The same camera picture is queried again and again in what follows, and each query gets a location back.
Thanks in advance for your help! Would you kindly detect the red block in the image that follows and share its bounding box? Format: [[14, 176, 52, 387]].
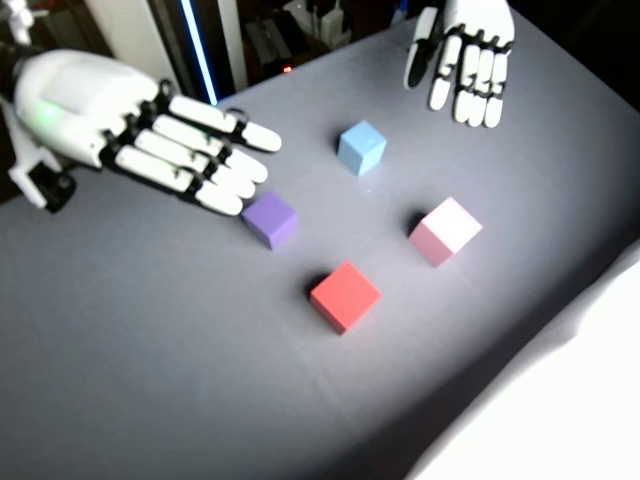
[[309, 260, 383, 336]]

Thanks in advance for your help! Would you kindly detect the grey table cloth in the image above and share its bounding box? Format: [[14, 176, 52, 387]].
[[0, 9, 640, 480]]

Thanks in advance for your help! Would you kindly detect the small blue cube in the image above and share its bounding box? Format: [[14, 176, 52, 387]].
[[337, 119, 389, 177]]

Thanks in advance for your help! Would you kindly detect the pink cube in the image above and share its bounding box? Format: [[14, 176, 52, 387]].
[[408, 196, 484, 269]]

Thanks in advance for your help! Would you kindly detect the black box with red light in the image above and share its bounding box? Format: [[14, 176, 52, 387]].
[[244, 19, 311, 79]]

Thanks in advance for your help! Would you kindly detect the white power adapter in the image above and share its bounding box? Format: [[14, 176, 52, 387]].
[[318, 0, 352, 37]]

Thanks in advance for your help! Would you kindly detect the white upright panel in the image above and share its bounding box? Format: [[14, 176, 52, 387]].
[[84, 0, 180, 89]]

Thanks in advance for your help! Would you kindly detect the blue light strip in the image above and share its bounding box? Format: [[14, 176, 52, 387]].
[[179, 0, 220, 106]]

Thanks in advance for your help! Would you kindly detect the purple block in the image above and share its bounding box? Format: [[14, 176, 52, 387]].
[[242, 191, 299, 251]]

